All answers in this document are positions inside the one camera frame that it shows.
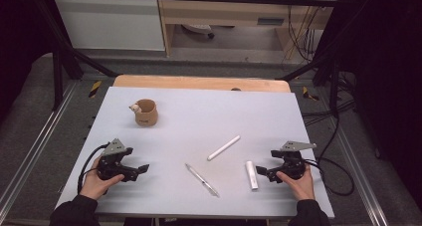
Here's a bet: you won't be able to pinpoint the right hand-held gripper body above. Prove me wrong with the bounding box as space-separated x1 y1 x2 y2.
275 140 317 181

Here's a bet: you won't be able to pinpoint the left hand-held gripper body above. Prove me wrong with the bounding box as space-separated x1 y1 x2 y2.
96 138 134 182

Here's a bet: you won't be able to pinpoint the white tube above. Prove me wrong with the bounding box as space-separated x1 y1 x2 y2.
245 159 260 191

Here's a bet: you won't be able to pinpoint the brown cup with bear figure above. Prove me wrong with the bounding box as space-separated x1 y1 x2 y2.
128 99 159 127

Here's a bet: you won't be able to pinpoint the white pen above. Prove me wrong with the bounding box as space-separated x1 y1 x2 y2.
206 134 242 162

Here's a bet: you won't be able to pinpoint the silver pen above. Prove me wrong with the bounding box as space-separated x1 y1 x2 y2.
184 162 221 198

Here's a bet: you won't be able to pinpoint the person's right hand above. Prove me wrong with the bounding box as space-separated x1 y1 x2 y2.
276 163 316 202

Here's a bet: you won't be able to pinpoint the person's left hand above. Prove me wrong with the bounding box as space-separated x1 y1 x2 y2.
79 157 126 201

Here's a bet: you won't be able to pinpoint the yellow black floor tape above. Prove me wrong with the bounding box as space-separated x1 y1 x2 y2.
88 80 103 99
302 86 319 102

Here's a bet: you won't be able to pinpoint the white cabinet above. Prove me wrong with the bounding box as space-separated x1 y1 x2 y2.
53 0 166 52

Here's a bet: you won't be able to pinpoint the black curtain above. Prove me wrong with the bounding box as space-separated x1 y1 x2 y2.
0 0 56 120
326 0 422 204

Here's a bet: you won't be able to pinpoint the white office chair base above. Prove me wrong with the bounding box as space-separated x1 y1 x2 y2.
181 23 216 41

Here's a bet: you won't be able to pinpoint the light wooden desk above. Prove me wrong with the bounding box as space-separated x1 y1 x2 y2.
154 0 343 59

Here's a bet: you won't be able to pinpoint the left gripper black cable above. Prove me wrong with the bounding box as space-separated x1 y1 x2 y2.
77 142 110 196

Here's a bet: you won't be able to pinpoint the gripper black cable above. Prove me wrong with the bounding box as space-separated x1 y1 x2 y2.
304 157 355 197
77 142 110 196

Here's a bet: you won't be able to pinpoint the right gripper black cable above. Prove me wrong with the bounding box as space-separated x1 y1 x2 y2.
304 157 355 197

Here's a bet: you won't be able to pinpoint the black floor cables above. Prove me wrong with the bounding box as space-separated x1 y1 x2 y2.
301 71 357 128

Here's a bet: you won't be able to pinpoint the aluminium floor rail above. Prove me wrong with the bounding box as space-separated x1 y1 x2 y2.
0 81 80 214
333 124 390 226

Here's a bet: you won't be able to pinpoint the hanging cable bundle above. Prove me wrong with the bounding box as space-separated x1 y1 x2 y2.
286 0 324 64

